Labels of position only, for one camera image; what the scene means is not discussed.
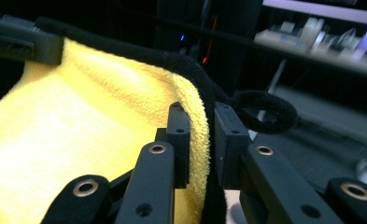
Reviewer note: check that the yellow and black cloth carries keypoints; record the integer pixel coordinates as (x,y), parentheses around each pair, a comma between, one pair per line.
(78,130)

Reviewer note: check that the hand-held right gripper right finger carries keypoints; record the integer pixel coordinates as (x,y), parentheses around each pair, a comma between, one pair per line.
(265,180)

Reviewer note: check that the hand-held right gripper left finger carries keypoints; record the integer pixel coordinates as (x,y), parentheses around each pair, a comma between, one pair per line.
(159,174)

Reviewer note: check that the black computer tower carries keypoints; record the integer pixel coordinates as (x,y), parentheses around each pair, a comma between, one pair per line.
(209,37)

